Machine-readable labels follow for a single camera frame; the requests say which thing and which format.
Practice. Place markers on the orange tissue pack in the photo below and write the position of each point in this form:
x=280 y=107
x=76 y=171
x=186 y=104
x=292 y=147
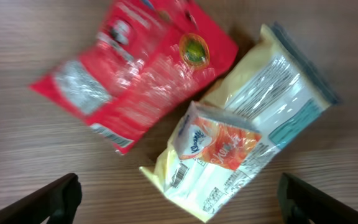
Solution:
x=215 y=136

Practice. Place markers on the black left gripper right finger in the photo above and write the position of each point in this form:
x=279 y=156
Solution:
x=300 y=202

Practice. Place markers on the red snack packet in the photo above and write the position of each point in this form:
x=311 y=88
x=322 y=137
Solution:
x=149 y=56

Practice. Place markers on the yellow snack bag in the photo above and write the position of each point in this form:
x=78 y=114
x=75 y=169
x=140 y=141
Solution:
x=275 y=88

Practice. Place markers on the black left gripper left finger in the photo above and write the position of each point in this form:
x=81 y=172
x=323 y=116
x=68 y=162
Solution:
x=55 y=203

